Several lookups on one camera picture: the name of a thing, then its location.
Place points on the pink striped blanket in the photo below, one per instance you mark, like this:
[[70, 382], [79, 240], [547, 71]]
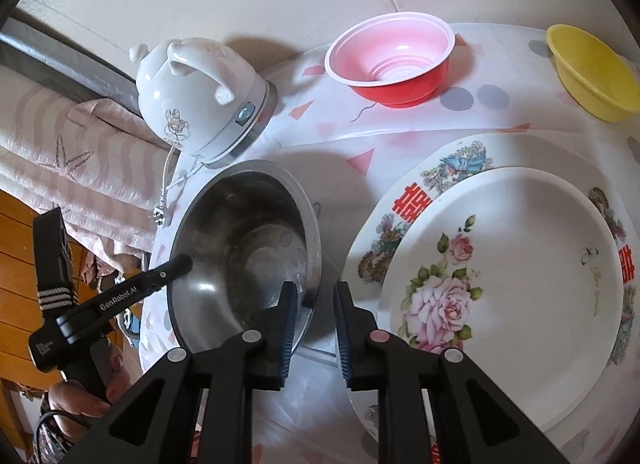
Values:
[[75, 144]]

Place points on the red plastic bowl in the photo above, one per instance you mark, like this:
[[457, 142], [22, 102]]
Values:
[[395, 54]]

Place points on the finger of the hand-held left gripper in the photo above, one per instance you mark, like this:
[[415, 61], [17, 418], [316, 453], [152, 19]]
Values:
[[172, 268]]

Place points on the yellow plastic bowl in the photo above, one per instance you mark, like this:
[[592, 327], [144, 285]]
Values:
[[595, 74]]

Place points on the white ceramic electric kettle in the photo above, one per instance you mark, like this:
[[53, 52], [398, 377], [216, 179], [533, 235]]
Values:
[[190, 89]]

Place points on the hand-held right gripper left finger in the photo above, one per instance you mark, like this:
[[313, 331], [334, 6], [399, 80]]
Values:
[[287, 339]]

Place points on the person's left hand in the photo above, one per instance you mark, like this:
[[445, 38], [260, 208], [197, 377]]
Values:
[[75, 396]]

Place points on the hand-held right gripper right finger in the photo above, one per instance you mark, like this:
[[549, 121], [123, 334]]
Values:
[[344, 344]]

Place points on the white rose print plate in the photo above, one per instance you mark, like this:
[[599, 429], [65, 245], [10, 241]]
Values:
[[525, 269]]

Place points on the stainless steel bowl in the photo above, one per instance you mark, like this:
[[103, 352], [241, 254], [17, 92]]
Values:
[[240, 244]]

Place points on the white dragon pattern plate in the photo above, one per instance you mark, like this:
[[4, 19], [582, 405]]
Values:
[[400, 214]]

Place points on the grey bed frame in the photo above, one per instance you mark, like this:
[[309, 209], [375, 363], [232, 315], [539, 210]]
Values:
[[65, 54]]

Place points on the patterned white tablecloth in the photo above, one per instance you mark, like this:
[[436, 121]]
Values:
[[320, 144]]

